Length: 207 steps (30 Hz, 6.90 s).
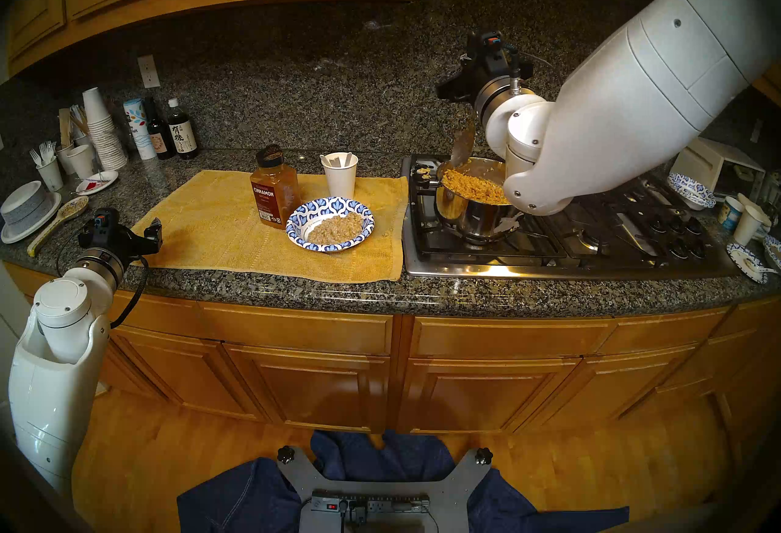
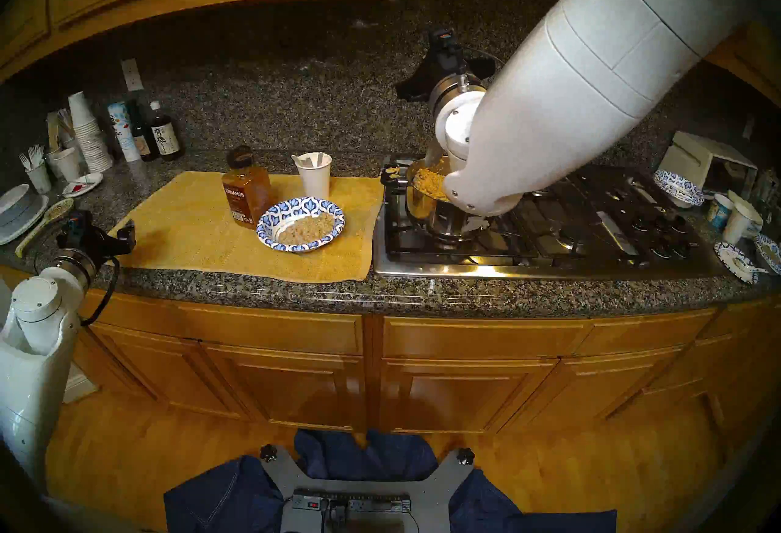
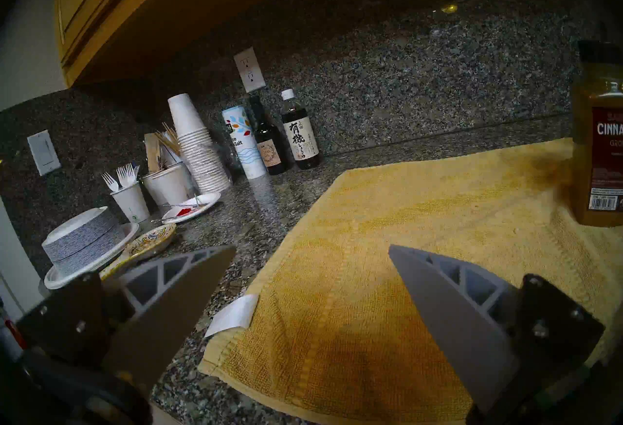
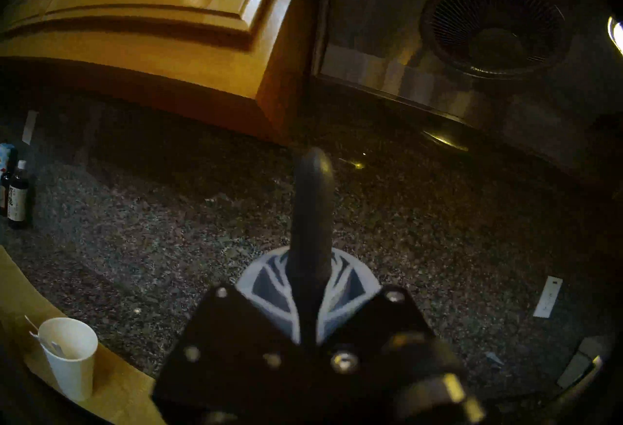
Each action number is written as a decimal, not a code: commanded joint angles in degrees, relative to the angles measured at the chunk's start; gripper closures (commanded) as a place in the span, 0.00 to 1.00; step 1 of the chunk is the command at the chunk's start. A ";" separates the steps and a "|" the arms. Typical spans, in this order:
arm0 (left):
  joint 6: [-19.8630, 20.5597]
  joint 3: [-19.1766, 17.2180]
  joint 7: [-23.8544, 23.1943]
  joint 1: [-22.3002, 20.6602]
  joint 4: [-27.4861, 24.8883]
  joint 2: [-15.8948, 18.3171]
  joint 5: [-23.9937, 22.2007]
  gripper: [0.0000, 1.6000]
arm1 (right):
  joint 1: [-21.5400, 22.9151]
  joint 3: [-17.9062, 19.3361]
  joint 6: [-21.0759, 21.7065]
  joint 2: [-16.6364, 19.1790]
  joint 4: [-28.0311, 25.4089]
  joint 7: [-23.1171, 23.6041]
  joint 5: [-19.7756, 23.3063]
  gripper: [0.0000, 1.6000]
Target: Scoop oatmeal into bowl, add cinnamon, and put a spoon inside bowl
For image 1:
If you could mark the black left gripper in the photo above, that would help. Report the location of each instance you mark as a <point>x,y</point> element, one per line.
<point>113,244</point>

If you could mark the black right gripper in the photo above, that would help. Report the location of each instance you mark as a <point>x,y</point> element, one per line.
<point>488,79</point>

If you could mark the ground cinnamon jar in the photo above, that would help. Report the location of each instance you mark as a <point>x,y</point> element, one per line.
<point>274,196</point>

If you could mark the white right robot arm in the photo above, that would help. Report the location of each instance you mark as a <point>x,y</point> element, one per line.
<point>640,86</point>

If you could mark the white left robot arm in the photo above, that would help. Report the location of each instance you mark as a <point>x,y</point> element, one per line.
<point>55,367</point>

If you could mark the wooden spoon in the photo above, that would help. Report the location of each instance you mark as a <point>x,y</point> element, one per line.
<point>70,209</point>

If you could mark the oatmeal in saucepan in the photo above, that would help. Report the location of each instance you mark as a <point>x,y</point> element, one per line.
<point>476,187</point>

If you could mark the blue patterned paper bowl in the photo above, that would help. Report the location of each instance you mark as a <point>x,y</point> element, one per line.
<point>305,214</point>

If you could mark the scooped oatmeal portion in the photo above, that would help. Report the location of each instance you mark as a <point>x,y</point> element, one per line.
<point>335,230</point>

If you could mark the blue patterned bowl with food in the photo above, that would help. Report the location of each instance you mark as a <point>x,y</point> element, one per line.
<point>773,251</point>

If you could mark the yellow terry towel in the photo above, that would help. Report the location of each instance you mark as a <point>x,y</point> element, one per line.
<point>207,233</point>

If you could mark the small white plate red stain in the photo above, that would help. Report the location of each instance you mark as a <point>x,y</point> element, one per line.
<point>97,181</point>

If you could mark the dark oil bottle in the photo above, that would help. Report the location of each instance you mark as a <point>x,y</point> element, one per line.
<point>160,140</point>

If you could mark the white salt canister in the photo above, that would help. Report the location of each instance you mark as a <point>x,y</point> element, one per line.
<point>140,135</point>

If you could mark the large white plate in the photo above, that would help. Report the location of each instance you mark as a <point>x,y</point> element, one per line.
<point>52,214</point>

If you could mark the soy sauce bottle white cap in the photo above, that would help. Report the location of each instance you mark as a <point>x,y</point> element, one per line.
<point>183,136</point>

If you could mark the stack of white paper cups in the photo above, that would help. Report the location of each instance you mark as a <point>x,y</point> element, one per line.
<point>107,138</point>

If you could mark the white paper cup with forks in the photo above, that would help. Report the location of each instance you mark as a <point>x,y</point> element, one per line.
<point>50,176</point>

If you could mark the grey stack of paper plates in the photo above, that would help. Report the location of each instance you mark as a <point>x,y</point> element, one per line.
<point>24,202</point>

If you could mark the white plastic fork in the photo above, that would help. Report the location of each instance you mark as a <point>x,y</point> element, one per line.
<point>51,150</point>
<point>44,152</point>
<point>35,157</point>

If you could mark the bundle of wooden stir sticks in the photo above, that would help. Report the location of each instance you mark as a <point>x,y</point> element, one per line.
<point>79,118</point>

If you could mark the flat wooden cutlery pack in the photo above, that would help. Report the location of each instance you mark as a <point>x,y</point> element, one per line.
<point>65,126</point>

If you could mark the stainless steel saucepan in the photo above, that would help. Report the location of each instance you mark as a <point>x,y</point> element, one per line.
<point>470,220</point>

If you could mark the white paper cup with spoons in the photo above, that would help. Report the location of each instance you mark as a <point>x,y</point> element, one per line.
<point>340,181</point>

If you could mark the stainless gas cooktop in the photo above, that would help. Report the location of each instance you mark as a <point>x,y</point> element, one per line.
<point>610,245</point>

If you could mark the stack of blue patterned bowls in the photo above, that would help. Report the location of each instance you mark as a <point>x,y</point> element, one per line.
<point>692,191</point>

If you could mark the small printed food tub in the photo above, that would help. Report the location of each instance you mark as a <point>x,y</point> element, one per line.
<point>731,214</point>

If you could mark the wooden lower cabinets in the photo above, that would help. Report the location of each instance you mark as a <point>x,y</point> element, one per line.
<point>396,367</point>

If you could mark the dark wooden corner cabinet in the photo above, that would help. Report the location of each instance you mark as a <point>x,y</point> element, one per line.
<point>769,83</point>

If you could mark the dark blue denim cloth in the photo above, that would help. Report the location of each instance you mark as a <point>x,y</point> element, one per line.
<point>244,501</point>

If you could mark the plain white paper cup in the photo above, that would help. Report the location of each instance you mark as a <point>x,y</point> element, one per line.
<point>749,226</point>

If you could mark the blue patterned paper plate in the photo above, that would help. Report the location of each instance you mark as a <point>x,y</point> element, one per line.
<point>741,257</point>

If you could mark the grey power strip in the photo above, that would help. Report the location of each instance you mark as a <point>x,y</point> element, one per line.
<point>384,504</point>

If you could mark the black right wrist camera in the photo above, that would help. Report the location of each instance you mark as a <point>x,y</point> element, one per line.
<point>485,50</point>

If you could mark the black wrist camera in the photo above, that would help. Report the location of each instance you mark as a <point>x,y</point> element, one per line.
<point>105,219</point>
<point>485,50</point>

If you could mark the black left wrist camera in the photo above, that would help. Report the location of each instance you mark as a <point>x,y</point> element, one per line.
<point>105,219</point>

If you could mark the white wall outlet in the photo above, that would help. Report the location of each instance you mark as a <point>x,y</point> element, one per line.
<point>149,72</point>

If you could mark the white wall switch plate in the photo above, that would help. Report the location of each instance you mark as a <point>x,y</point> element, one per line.
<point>757,130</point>

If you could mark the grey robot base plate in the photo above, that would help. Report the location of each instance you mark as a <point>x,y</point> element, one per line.
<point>457,489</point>

